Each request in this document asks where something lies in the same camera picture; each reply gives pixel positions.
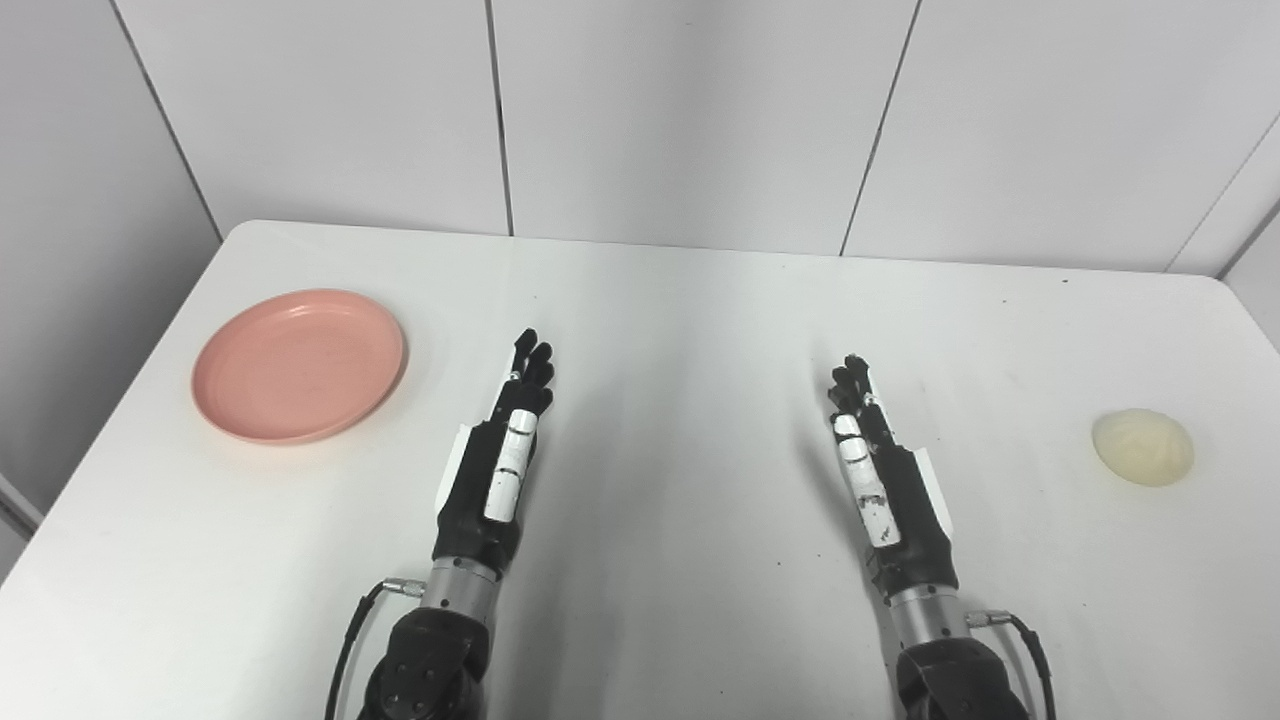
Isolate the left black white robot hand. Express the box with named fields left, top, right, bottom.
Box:
left=432, top=329, right=556, bottom=577

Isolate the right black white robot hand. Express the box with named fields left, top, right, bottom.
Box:
left=827, top=354, right=961, bottom=603

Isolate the pink round plate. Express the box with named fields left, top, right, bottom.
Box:
left=191, top=289, right=408, bottom=446

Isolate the white steamed bun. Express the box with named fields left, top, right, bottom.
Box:
left=1091, top=408, right=1196, bottom=488

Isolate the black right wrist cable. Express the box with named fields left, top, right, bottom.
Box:
left=964, top=609, right=1058, bottom=720

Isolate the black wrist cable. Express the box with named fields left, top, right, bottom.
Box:
left=324, top=577, right=426, bottom=720
left=964, top=609, right=1058, bottom=720

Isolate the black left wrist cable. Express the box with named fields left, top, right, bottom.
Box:
left=324, top=577, right=426, bottom=720

